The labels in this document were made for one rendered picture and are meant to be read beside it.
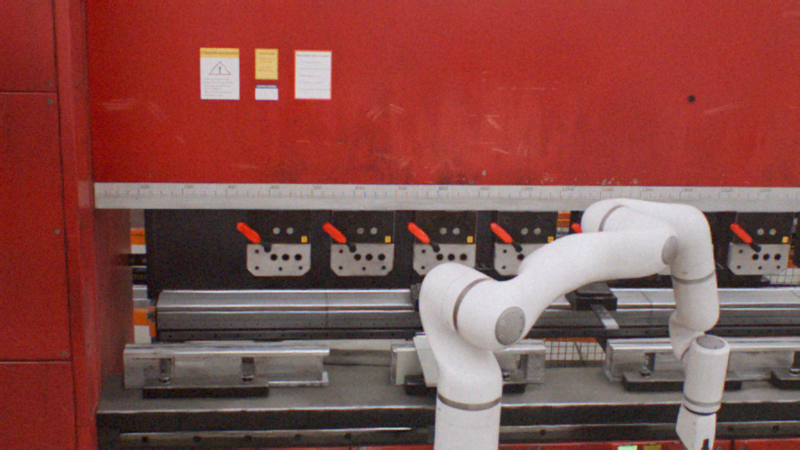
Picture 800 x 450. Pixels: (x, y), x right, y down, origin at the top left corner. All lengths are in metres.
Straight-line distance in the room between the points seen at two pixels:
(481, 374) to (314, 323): 1.08
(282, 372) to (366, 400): 0.22
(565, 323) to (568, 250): 1.07
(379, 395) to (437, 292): 0.81
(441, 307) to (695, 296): 0.62
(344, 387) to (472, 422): 0.82
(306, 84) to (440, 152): 0.35
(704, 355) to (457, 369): 0.67
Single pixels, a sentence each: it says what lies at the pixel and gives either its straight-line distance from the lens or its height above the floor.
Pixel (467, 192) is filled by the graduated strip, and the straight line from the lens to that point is 2.70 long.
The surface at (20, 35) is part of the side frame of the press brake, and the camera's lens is 2.43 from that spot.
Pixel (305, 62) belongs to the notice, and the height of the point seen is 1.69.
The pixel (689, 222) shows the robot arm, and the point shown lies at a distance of 2.34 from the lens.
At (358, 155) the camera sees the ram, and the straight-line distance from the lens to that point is 2.65.
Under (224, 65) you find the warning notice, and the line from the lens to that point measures 2.60.
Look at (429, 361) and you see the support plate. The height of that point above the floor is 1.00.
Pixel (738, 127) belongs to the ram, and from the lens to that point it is 2.85.
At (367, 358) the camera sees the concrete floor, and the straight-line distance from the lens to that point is 5.14.
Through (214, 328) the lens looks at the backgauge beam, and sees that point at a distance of 3.08.
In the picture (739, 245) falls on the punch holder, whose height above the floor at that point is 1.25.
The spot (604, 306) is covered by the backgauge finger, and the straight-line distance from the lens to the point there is 3.14.
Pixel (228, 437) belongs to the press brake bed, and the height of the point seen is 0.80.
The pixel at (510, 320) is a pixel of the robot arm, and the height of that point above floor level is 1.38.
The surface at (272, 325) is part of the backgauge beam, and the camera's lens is 3.08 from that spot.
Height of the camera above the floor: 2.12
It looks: 17 degrees down
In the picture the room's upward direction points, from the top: 2 degrees clockwise
